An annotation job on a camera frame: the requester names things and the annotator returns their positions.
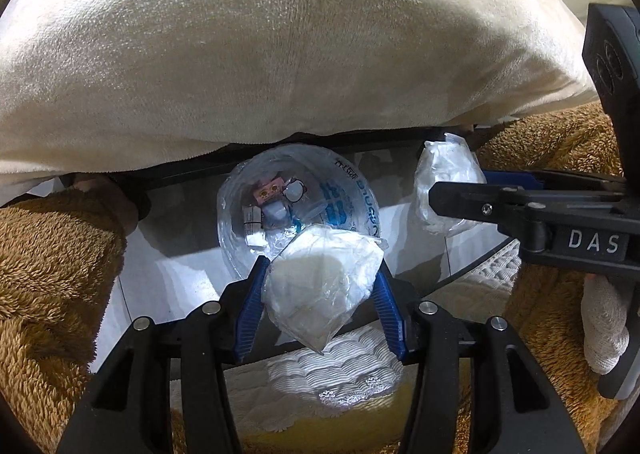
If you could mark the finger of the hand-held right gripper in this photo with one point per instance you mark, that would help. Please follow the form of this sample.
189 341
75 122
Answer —
475 201
510 177

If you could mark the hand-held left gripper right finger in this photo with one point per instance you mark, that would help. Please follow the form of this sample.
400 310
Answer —
392 329

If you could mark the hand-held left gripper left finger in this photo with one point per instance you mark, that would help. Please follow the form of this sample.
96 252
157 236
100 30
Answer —
248 319

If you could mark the white plastic-wrapped packet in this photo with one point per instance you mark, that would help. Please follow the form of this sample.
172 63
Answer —
445 168
320 284

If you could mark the white printed paper packet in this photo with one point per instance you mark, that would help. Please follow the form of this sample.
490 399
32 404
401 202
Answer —
252 226

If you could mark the small pink bear-print box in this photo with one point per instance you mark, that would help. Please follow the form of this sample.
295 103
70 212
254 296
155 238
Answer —
269 190

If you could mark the person's right hand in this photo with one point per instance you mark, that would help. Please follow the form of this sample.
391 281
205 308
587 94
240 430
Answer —
605 324

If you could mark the white quilted mattress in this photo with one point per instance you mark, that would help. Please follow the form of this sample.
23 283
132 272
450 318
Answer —
340 364

